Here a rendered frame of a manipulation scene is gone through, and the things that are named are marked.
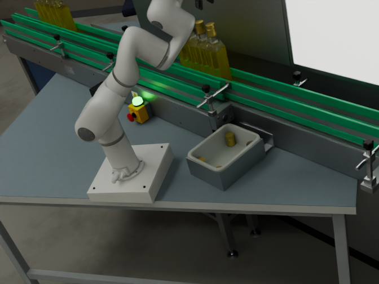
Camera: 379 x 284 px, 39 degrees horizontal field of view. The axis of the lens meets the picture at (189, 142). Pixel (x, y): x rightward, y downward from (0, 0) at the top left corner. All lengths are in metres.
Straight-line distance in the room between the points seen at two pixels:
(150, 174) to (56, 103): 0.94
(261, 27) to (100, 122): 0.69
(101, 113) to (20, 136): 0.95
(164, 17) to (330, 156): 0.69
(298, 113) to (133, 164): 0.60
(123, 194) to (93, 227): 1.17
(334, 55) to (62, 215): 1.95
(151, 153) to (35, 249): 1.30
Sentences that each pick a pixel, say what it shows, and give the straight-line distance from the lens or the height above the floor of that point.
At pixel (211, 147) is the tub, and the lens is 1.93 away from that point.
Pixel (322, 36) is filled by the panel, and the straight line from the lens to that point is 1.81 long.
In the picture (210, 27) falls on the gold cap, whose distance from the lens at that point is 1.95.
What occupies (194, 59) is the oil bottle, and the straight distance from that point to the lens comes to 2.08.
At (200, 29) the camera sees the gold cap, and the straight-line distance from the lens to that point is 2.00.
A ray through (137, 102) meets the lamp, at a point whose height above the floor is 0.84.
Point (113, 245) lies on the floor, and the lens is 2.88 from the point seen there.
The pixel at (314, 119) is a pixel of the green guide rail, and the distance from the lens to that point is 1.77.
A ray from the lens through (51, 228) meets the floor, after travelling 3.16.
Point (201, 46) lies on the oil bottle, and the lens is 2.02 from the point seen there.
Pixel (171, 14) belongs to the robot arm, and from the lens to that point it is 1.58.
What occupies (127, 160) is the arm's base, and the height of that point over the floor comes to 0.88.
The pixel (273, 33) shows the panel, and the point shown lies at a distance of 1.94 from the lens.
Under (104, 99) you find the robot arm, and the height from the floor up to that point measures 1.18.
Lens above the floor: 1.95
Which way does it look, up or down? 35 degrees down
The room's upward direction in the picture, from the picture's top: 16 degrees counter-clockwise
